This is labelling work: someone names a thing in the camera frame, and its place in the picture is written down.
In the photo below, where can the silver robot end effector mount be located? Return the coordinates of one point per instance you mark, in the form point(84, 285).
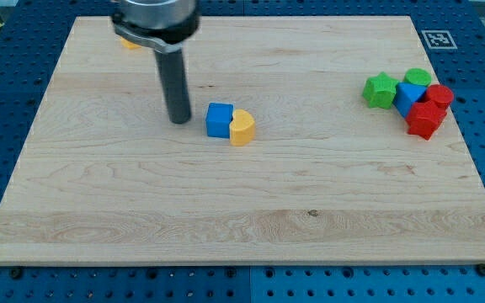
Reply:
point(162, 25)

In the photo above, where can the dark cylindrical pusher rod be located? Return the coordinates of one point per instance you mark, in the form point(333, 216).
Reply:
point(172, 73)

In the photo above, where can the yellow hexagon block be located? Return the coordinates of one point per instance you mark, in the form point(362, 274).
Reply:
point(129, 45)

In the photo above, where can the yellow heart block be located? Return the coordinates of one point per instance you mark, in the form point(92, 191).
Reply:
point(241, 128)

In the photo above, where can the blue cube block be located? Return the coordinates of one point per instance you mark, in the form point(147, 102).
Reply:
point(218, 119)

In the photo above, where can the wooden board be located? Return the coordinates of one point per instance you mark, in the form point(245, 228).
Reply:
point(104, 179)

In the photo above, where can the green star block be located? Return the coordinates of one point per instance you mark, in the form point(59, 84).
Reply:
point(379, 91)

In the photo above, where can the blue triangle block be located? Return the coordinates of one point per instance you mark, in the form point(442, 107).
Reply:
point(407, 94)

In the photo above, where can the green cylinder block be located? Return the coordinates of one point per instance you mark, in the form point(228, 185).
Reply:
point(418, 76)

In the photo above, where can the red star block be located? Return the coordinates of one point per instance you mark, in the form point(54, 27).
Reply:
point(424, 119)

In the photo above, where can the white fiducial marker tag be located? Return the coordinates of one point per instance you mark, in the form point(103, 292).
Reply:
point(437, 39)

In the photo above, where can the red cylinder block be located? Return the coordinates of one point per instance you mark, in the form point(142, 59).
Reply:
point(440, 95)

